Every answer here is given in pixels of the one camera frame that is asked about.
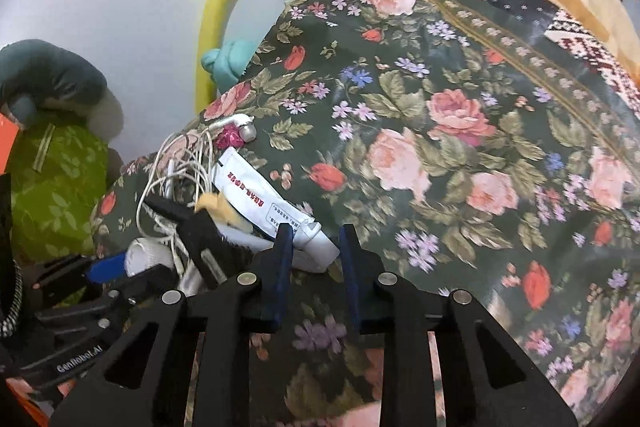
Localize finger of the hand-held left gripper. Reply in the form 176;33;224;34
35;265;180;349
30;251;129;304

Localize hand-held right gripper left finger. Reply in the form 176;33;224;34
50;223;296;427

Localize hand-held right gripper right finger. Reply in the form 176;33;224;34
339;223;576;427

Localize white paper cup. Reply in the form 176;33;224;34
124;237;176;278

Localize black hair comb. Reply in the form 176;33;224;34
144;196;273;290

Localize white squeeze tube red print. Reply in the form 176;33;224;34
212;147;341;275

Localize yellow sponge piece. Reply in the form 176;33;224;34
195;193;256;233

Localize white wired earphones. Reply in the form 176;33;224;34
135;113;258;288

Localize green leaf-print bag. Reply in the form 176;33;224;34
5;112;111;263

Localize dark floral blanket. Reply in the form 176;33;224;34
92;0;640;427

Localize orange box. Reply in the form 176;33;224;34
0;114;23;178

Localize grey plush toy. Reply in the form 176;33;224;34
0;39;125;142

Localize teal cloth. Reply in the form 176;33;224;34
201;39;266;85

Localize red white patterned cloth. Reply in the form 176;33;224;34
542;9;640;92

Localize black white braided strap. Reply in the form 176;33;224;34
0;257;25;340

